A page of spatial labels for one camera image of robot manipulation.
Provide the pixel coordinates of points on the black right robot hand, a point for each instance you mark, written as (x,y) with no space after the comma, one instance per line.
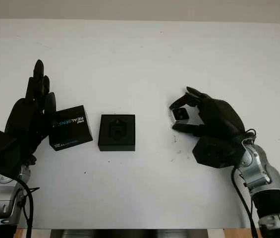
(219,119)

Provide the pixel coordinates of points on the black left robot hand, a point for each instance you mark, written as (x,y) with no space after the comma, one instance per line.
(20,119)

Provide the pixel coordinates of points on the black RealSense box lid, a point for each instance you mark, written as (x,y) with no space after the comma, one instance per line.
(70,129)

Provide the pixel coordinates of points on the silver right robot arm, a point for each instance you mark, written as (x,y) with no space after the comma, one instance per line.
(268,183)

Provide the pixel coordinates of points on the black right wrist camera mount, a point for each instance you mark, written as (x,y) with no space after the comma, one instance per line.
(216,151)

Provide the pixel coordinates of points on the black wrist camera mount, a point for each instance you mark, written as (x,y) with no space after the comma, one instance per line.
(216,151)
(1,151)

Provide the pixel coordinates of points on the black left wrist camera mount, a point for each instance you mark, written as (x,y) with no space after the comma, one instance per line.
(1,151)

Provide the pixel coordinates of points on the black camera box base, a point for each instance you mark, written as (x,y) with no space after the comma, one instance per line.
(127,124)

